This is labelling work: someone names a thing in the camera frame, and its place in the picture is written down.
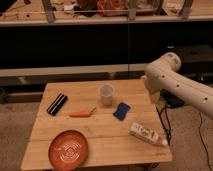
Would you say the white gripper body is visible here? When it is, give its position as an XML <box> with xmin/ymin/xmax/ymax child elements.
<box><xmin>142</xmin><ymin>75</ymin><xmax>161</xmax><ymax>94</ymax></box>

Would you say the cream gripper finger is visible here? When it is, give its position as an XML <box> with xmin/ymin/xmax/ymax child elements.
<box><xmin>150</xmin><ymin>92</ymin><xmax>160</xmax><ymax>104</ymax></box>

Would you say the white ceramic cup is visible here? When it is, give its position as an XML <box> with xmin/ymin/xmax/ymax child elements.
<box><xmin>99</xmin><ymin>84</ymin><xmax>114</xmax><ymax>106</ymax></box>

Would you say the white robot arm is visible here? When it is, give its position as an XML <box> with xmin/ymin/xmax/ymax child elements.
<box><xmin>143</xmin><ymin>52</ymin><xmax>213</xmax><ymax>119</ymax></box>

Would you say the blue sponge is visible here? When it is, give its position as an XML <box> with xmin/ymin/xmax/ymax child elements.
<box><xmin>113</xmin><ymin>103</ymin><xmax>131</xmax><ymax>121</ymax></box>

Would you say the white labelled bottle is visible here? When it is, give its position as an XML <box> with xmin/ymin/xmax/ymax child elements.
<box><xmin>130</xmin><ymin>122</ymin><xmax>168</xmax><ymax>146</ymax></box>

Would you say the wooden table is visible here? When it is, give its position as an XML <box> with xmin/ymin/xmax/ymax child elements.
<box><xmin>21</xmin><ymin>79</ymin><xmax>172</xmax><ymax>171</ymax></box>

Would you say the black box on shelf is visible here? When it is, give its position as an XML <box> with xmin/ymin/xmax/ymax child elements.
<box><xmin>169</xmin><ymin>45</ymin><xmax>213</xmax><ymax>72</ymax></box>

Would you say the orange carrot toy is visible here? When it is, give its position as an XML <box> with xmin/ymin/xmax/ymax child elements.
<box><xmin>69</xmin><ymin>107</ymin><xmax>97</xmax><ymax>117</ymax></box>

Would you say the orange ribbed plate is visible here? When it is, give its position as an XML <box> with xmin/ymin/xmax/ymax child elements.
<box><xmin>48</xmin><ymin>130</ymin><xmax>89</xmax><ymax>171</ymax></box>

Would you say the black white-striped block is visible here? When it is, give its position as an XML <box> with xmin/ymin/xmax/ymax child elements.
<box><xmin>47</xmin><ymin>94</ymin><xmax>68</xmax><ymax>116</ymax></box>

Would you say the black cable on floor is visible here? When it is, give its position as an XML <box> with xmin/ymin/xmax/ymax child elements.
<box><xmin>156</xmin><ymin>99</ymin><xmax>213</xmax><ymax>171</ymax></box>

